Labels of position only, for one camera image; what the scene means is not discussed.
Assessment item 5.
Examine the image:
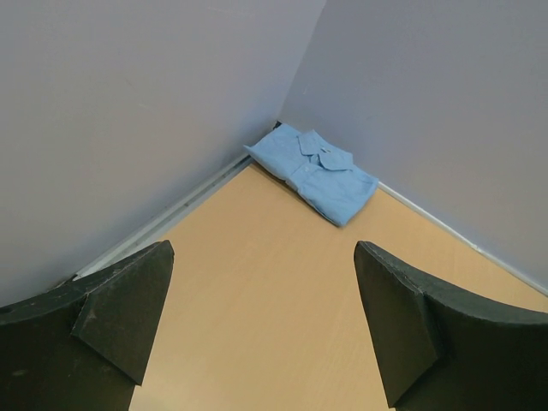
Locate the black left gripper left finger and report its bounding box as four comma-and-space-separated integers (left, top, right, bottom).
1, 241, 175, 410

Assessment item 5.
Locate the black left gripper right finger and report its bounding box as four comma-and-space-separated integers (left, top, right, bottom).
354, 241, 547, 410

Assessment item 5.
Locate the light blue shirt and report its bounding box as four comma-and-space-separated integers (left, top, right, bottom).
245, 123, 378, 227

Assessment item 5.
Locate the aluminium left side rail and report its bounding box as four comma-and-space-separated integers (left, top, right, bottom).
74, 153, 252, 280

